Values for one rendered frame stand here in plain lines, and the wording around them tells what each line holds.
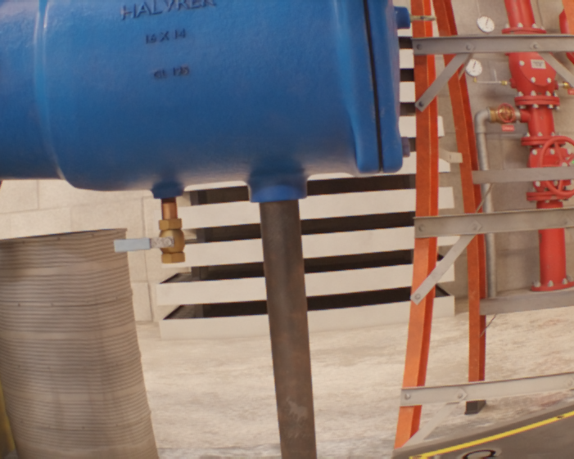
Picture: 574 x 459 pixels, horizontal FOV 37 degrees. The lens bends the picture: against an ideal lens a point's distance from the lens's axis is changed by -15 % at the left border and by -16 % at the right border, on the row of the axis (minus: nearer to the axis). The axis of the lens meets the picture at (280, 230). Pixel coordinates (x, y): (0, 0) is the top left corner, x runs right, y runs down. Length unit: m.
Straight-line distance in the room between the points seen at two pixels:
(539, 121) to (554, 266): 0.74
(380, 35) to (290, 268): 0.43
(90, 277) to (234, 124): 0.58
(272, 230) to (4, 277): 0.61
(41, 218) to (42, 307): 3.15
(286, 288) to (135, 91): 0.41
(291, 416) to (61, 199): 3.49
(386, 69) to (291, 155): 0.22
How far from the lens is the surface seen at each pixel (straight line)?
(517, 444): 0.79
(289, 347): 1.53
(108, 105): 1.36
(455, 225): 1.62
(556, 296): 2.08
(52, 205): 4.93
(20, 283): 1.83
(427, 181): 1.65
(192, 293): 4.09
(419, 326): 1.62
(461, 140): 1.98
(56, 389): 1.84
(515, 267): 4.87
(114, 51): 1.33
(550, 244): 4.65
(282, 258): 1.51
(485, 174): 2.00
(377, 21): 1.29
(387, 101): 1.34
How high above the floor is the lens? 0.55
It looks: 2 degrees down
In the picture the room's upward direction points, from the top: 5 degrees counter-clockwise
